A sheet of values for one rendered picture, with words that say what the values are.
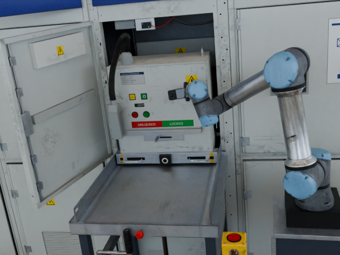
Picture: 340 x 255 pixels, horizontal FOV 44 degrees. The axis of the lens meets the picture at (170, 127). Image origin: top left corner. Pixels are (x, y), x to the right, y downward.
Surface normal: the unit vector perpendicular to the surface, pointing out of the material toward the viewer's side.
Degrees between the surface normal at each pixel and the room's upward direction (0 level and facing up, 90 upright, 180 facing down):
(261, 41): 90
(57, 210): 90
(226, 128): 90
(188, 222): 0
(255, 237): 90
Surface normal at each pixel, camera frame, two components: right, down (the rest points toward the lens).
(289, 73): -0.60, 0.18
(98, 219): -0.10, -0.94
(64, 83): 0.90, 0.06
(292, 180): -0.55, 0.43
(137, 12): -0.18, 0.33
